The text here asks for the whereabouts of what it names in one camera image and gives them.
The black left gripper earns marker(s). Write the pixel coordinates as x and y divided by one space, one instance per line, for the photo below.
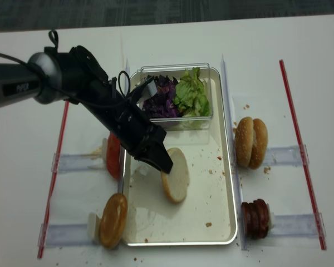
144 139

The white bottom bun slice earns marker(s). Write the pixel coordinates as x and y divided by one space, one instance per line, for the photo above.
175 184

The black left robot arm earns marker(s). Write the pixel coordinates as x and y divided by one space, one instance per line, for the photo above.
77 77

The tomato slices stack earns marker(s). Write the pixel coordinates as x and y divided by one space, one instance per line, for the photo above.
113 156

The green lettuce leaves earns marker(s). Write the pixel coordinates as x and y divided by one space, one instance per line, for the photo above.
191 95

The stack of meat patties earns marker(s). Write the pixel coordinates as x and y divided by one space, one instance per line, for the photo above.
255 217

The clear long left tray guide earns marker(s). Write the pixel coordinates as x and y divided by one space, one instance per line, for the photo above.
123 150

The clear long tray guide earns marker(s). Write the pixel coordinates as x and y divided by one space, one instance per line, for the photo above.
123 150
230 116

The white pusher block upper left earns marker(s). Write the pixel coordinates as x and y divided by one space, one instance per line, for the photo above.
104 148

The white pusher block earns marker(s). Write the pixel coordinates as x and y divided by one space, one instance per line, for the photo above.
93 227
104 148

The purple cabbage leaves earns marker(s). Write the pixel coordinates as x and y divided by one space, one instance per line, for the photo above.
162 105

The clear plastic salad container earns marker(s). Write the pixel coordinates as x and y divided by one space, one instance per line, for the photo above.
176 71

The brown bottom bun slice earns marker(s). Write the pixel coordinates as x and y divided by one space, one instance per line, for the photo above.
113 220

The white metal tray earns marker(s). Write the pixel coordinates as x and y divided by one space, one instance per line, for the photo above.
207 215

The white pusher block lower left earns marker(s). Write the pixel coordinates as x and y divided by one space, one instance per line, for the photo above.
93 227

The clear long right tray guide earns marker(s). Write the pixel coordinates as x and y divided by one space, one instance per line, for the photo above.
230 116

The sesame bun half left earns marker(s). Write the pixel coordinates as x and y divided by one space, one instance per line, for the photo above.
244 138

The sesame bun half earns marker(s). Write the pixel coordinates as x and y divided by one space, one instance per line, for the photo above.
260 144
244 138

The sesame bun half right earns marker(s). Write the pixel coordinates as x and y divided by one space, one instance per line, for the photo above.
260 144

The red right boundary strip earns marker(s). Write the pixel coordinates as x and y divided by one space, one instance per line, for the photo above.
317 215

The clear rail lower left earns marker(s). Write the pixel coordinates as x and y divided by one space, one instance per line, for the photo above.
64 235

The clear rail holding buns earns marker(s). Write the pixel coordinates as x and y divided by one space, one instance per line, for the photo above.
286 156

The white pusher block patty rail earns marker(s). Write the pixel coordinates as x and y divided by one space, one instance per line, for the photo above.
271 218

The clear rail holding patties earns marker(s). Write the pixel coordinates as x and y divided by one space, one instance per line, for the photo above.
296 225

